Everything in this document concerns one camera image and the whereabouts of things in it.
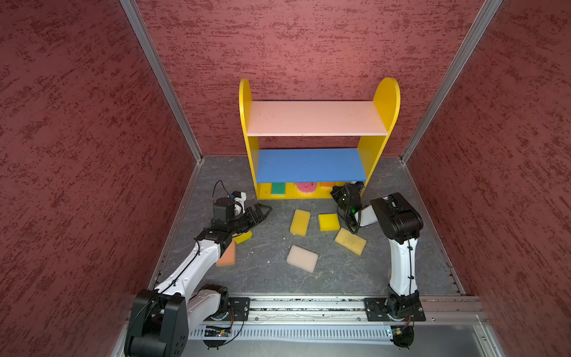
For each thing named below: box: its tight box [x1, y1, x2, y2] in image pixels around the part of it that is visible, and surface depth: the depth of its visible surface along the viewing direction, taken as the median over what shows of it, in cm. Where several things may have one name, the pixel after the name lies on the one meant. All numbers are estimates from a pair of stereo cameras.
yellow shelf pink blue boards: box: [238, 77, 401, 201], surface depth 84 cm
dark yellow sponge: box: [289, 208, 311, 237], surface depth 96 cm
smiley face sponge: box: [294, 182, 318, 195], surface depth 105 cm
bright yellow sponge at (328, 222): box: [318, 213, 341, 232], surface depth 97 cm
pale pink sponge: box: [286, 244, 319, 273], surface depth 86 cm
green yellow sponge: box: [271, 182, 286, 196], surface depth 107 cm
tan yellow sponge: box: [334, 226, 368, 256], surface depth 91 cm
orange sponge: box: [320, 181, 336, 189], surface depth 108 cm
